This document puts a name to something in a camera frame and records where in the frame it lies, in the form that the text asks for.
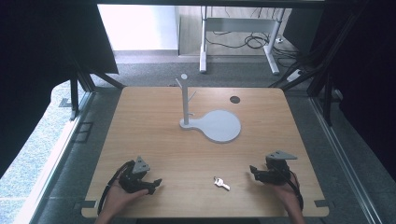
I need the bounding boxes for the black floor cables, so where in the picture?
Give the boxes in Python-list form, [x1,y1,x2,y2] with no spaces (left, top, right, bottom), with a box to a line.
[205,7,302,68]

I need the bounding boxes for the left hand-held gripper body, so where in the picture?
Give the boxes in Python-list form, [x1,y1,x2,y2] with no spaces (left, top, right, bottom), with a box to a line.
[118,155,156,194]

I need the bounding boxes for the white key hanger stand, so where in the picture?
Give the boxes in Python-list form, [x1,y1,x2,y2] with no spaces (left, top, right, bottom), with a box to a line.
[175,73,243,145]

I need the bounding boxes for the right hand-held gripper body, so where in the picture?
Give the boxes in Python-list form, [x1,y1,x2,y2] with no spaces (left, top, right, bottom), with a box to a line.
[257,150,298,187]

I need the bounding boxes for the black curtain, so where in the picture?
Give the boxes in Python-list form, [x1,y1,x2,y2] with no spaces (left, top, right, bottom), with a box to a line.
[281,0,396,174]
[0,0,120,180]

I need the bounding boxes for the silver key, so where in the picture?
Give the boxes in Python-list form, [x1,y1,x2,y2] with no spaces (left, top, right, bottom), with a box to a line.
[213,175,232,191]

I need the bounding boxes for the person's left hand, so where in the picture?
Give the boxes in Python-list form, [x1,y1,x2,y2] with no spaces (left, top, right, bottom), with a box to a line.
[101,178,149,218]

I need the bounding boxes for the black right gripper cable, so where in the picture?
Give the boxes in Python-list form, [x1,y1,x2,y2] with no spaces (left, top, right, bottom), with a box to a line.
[276,164,304,212]

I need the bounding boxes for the person's right hand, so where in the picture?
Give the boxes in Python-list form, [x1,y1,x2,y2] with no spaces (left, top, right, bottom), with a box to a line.
[270,173,303,217]

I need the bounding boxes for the white desk frame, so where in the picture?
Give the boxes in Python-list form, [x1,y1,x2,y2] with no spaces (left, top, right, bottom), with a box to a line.
[199,5,287,76]

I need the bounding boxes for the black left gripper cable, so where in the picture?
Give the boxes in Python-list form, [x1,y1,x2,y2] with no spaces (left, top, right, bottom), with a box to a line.
[96,160,135,217]

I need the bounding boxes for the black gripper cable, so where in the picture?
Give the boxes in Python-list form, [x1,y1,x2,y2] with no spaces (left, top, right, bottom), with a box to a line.
[276,164,304,212]
[96,160,135,217]

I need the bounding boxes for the white power strip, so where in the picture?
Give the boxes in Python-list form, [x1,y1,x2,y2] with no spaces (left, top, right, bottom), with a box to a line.
[286,69,304,83]

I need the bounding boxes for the black metal stand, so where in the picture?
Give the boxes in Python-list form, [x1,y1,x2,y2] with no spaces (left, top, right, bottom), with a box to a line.
[268,0,372,127]
[59,55,127,121]

